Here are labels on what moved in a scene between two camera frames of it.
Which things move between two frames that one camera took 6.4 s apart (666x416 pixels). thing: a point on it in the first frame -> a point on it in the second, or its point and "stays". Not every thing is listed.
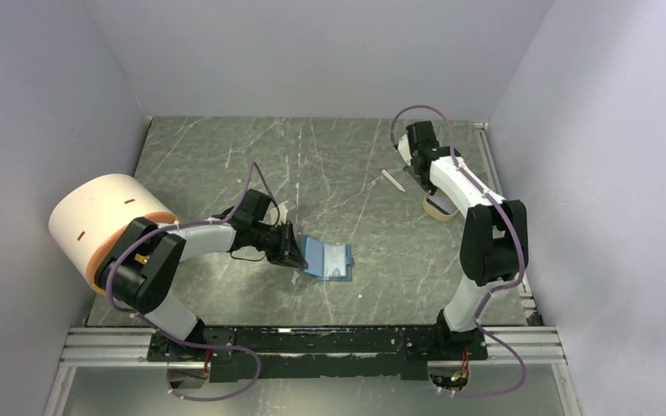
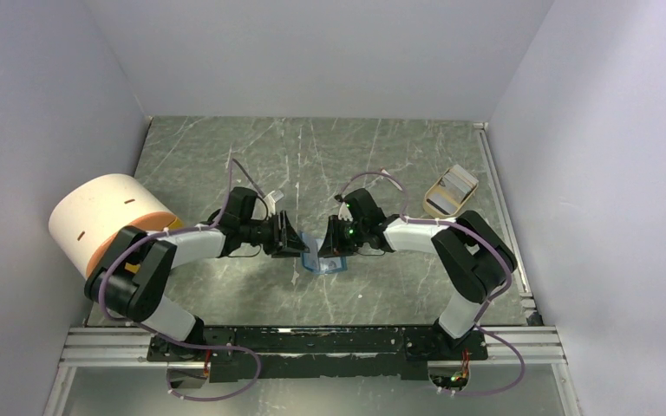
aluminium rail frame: x=105 y=347 stays
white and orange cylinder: x=90 y=215 stays
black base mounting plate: x=317 y=354 stays
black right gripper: x=424 y=185 -> x=333 y=245
